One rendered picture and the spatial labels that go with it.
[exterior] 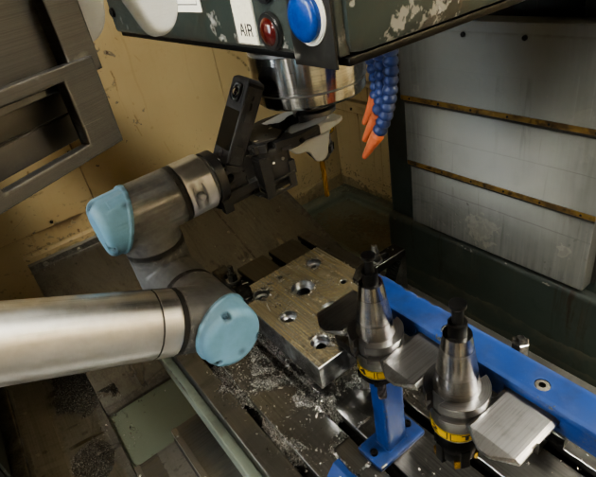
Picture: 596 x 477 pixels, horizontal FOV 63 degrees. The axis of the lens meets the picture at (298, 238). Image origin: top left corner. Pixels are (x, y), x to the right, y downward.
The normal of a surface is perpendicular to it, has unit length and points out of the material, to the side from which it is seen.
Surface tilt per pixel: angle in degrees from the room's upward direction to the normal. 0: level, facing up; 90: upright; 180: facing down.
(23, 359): 85
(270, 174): 90
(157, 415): 0
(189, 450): 7
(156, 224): 92
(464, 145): 90
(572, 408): 0
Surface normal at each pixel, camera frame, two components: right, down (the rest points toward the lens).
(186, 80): 0.59, 0.35
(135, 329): 0.64, -0.08
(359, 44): 0.37, 0.74
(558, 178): -0.78, 0.43
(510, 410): -0.16, -0.83
